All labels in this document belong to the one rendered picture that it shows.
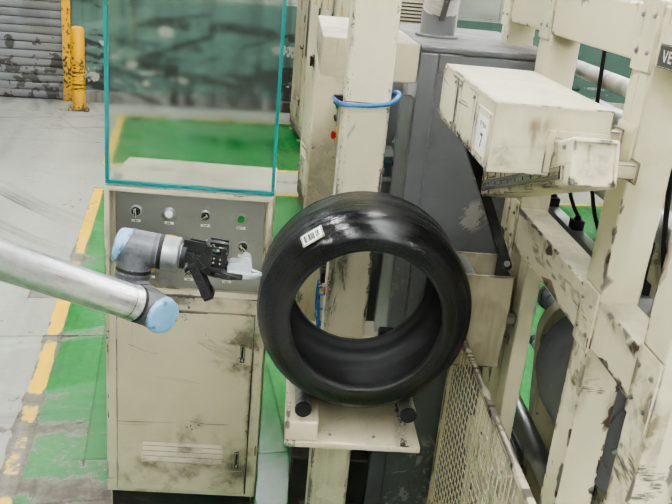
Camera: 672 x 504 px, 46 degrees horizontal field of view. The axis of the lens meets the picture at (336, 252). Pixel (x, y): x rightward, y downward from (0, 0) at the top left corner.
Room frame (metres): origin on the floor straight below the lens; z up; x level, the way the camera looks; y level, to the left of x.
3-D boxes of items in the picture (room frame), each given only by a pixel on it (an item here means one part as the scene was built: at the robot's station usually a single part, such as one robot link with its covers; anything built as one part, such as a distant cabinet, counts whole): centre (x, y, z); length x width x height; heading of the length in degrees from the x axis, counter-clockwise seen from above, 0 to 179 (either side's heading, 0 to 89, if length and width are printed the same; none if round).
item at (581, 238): (2.24, -0.70, 1.30); 0.83 x 0.13 x 0.08; 4
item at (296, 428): (1.99, 0.06, 0.84); 0.36 x 0.09 x 0.06; 4
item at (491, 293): (2.25, -0.44, 1.05); 0.20 x 0.15 x 0.30; 4
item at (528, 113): (1.90, -0.39, 1.71); 0.61 x 0.25 x 0.15; 4
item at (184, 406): (2.67, 0.51, 0.63); 0.56 x 0.41 x 1.27; 94
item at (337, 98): (2.25, -0.04, 1.66); 0.19 x 0.19 x 0.06; 4
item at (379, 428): (2.00, -0.08, 0.80); 0.37 x 0.36 x 0.02; 94
